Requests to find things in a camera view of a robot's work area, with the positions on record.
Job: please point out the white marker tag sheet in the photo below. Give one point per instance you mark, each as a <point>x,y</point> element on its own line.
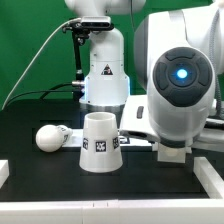
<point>75,139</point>

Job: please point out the white lamp bulb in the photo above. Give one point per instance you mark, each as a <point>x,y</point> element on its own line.
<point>50,138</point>

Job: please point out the white square lamp base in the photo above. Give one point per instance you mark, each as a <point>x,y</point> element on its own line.
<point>171,155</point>

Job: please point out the white conical lamp shade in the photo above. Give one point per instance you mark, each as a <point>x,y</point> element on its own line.
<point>100,150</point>

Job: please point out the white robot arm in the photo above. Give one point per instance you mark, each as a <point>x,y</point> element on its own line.
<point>178,56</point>

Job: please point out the white L-shaped fence wall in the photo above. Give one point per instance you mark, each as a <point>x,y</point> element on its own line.
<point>161,211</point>

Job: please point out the black camera on stand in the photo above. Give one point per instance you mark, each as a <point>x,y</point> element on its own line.
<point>81,29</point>

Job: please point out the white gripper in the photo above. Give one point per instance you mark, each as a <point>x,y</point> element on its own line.
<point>135,123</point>

